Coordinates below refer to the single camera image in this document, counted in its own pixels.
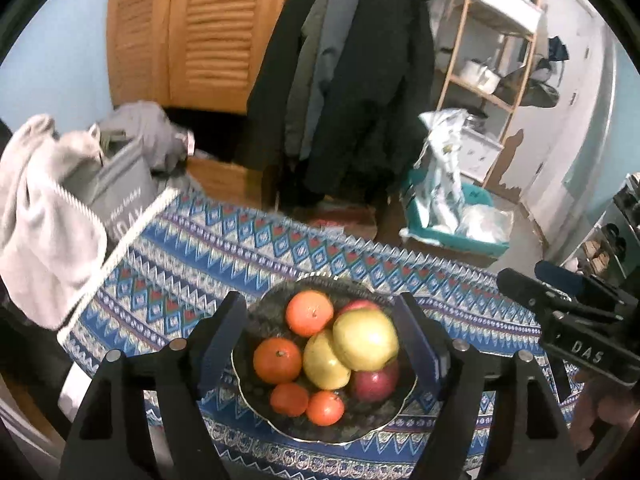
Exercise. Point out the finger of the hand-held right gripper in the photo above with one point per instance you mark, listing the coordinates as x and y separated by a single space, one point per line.
560 272
520 285

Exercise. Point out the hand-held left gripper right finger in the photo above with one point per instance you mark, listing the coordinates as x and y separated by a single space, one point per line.
420 340

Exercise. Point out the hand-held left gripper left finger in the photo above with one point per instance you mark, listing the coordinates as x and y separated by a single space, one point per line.
222 340

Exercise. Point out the dark glass plate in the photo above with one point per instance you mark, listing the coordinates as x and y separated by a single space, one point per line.
262 307

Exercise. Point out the large orange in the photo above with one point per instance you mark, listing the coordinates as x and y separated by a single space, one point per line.
277 360
309 313

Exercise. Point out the dark red apple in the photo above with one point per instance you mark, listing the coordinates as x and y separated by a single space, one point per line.
374 385

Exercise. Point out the small tangerine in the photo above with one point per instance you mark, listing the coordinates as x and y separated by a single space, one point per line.
289 399
325 407

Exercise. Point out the yellow apple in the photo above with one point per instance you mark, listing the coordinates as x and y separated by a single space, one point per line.
322 366

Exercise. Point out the person's right hand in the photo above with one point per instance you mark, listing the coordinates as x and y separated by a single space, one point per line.
595 410

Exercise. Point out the clear plastic bags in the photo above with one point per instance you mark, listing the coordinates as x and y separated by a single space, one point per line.
485 222

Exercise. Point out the blue patterned tablecloth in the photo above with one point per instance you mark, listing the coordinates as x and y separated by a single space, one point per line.
200 260

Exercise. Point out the white shoe rack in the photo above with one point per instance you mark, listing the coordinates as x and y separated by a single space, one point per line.
622 210

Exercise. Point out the teal plastic basket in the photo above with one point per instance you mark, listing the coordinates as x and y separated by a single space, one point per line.
480 195

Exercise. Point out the white rice bag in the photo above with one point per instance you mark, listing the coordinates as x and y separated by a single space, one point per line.
445 180

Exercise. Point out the red printed carton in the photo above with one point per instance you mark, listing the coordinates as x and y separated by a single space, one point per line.
345 220

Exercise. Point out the wooden drawer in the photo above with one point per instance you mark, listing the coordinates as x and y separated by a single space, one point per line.
225 180

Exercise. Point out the grey laundry bag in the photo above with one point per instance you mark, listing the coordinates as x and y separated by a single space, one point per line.
120 190

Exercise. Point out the grey hanging bag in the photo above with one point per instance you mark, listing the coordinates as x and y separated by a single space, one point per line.
535 90

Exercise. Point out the white garment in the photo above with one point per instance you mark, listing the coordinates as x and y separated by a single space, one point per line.
45 220

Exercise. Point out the white cooking pot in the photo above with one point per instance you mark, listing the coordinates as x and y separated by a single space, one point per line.
477 74

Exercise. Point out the wooden shelf rack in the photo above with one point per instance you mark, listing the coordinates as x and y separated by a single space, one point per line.
523 60

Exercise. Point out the grey clothing pile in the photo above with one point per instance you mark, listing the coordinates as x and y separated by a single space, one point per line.
145 130

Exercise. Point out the black coat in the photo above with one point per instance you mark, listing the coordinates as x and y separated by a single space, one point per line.
380 100

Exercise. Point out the black jacket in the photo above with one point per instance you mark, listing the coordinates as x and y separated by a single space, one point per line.
270 100

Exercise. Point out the white storage box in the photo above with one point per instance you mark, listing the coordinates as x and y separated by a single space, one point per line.
505 5

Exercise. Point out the grey jacket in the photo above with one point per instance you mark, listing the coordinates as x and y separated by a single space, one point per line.
310 75

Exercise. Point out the wooden louvered wardrobe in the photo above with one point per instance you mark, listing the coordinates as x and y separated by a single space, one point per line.
210 35

